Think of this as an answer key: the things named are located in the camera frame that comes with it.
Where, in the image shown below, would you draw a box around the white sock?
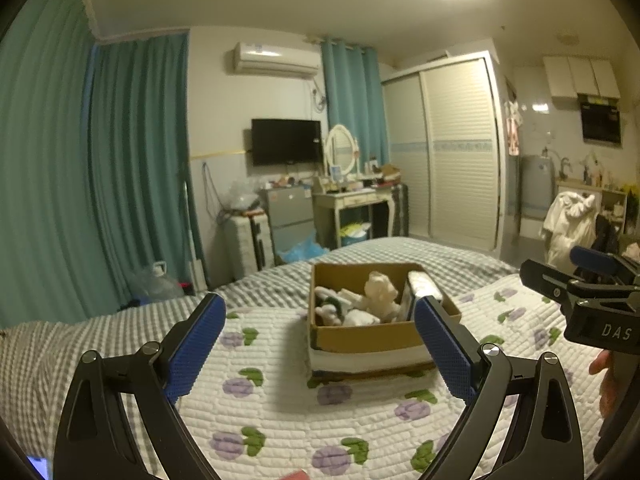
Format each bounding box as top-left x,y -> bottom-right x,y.
342,309 -> 384,329

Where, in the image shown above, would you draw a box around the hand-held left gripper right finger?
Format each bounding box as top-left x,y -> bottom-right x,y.
414,295 -> 583,480

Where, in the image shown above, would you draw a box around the white jacket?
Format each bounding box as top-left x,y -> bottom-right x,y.
539,191 -> 599,271

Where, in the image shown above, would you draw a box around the black wall television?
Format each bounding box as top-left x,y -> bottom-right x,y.
250,118 -> 323,167

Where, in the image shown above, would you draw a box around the white air conditioner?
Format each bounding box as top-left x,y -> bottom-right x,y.
230,41 -> 321,80

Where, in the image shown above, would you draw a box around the lit blue screen device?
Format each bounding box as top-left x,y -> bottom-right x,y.
25,454 -> 51,480

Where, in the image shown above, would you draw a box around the person's right hand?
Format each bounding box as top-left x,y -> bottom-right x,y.
588,349 -> 621,419

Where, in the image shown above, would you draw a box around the blue plastic bag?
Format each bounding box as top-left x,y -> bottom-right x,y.
279,237 -> 331,265

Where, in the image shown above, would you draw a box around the dark hanging cable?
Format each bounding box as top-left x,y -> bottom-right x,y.
199,160 -> 226,222

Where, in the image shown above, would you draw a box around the teal curtain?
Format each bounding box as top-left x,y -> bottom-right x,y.
319,37 -> 391,172
0,0 -> 99,332
87,32 -> 204,312

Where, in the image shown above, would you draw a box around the black range hood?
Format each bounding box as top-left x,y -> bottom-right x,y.
579,94 -> 624,147

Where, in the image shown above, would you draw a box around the white floral quilt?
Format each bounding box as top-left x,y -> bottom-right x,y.
115,287 -> 608,480

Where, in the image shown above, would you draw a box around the cream dressing table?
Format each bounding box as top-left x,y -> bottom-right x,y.
312,187 -> 396,250

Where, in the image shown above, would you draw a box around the clear plastic bags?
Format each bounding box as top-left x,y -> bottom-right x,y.
219,180 -> 264,214

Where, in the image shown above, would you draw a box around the white wall cabinets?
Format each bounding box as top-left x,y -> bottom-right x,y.
542,55 -> 621,101

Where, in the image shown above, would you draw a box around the white ribbed suitcase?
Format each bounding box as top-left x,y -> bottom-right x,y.
227,212 -> 275,279

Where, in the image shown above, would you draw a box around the tissue paper pack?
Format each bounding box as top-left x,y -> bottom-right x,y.
403,270 -> 445,312

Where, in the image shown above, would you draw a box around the dark clothes on chair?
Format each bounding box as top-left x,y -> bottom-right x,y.
592,215 -> 621,251

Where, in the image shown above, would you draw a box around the grey washing machine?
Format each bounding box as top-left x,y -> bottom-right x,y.
517,155 -> 559,221

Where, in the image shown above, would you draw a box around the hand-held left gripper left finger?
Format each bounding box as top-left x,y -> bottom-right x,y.
52,291 -> 227,480

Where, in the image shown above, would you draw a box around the white oval mirror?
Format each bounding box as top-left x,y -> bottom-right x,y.
323,124 -> 361,179

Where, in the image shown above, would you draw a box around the brown cardboard box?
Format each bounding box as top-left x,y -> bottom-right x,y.
306,261 -> 463,387

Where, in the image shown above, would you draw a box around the white louvred wardrobe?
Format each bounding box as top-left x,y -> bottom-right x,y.
380,51 -> 511,261

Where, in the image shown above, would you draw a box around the white standing pole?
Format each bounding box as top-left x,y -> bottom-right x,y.
182,180 -> 204,294

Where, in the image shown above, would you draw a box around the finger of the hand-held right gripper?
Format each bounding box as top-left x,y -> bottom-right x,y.
520,258 -> 640,319
570,246 -> 640,286

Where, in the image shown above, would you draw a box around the yellow bag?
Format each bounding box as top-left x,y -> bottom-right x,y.
339,222 -> 374,249

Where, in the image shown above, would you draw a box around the beige stocking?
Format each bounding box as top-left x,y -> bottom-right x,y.
363,270 -> 401,324

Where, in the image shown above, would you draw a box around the small silver fridge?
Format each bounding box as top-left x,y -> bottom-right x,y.
263,186 -> 317,264

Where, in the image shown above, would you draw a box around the pink hanging clothes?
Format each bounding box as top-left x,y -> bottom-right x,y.
504,100 -> 524,156

